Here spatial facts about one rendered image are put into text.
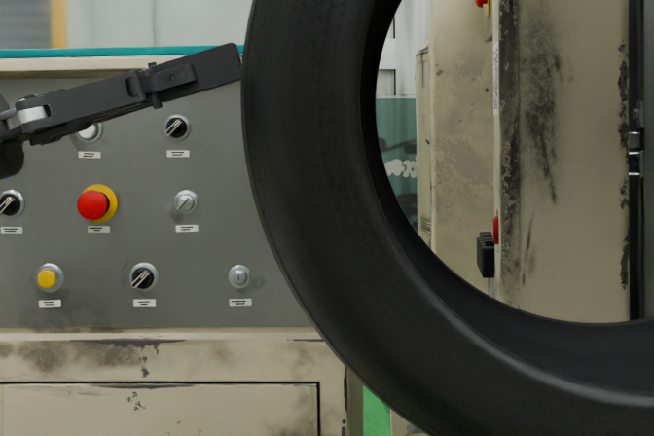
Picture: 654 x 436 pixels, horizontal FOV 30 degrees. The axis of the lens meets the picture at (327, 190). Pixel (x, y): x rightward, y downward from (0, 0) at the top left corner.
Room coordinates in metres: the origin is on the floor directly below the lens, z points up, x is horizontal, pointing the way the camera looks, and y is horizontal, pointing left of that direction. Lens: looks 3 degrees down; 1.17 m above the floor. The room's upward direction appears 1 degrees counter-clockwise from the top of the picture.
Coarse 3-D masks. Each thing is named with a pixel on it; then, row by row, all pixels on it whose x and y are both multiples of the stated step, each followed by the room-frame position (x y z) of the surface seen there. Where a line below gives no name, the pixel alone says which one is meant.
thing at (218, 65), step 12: (216, 48) 0.98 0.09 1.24; (228, 48) 0.98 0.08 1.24; (180, 60) 0.98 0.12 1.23; (192, 60) 0.98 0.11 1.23; (204, 60) 0.98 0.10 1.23; (216, 60) 0.98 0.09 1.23; (228, 60) 0.98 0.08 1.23; (156, 72) 0.98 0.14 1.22; (204, 72) 0.98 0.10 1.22; (216, 72) 0.98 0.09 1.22; (228, 72) 0.98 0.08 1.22; (240, 72) 0.97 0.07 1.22; (192, 84) 0.98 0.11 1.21; (204, 84) 0.98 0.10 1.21; (216, 84) 0.98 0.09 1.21; (168, 96) 0.98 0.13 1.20; (180, 96) 0.98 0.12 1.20
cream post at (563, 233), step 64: (512, 0) 1.23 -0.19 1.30; (576, 0) 1.22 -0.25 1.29; (512, 64) 1.23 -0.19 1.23; (576, 64) 1.22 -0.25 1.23; (512, 128) 1.23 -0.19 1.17; (576, 128) 1.22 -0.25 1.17; (512, 192) 1.23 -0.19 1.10; (576, 192) 1.22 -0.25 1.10; (512, 256) 1.23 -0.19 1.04; (576, 256) 1.22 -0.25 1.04; (576, 320) 1.22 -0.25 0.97
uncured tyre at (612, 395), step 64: (256, 0) 0.90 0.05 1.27; (320, 0) 0.85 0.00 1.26; (384, 0) 1.13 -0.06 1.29; (256, 64) 0.89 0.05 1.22; (320, 64) 0.85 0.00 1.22; (256, 128) 0.89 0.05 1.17; (320, 128) 0.85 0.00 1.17; (256, 192) 0.90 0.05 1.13; (320, 192) 0.85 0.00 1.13; (384, 192) 1.13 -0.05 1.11; (320, 256) 0.86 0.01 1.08; (384, 256) 0.84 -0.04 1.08; (320, 320) 0.89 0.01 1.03; (384, 320) 0.85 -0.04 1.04; (448, 320) 0.84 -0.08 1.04; (512, 320) 1.12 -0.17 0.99; (640, 320) 1.13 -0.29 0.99; (384, 384) 0.88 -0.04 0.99; (448, 384) 0.85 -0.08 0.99; (512, 384) 0.84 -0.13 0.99; (576, 384) 0.83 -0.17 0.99; (640, 384) 1.10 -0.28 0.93
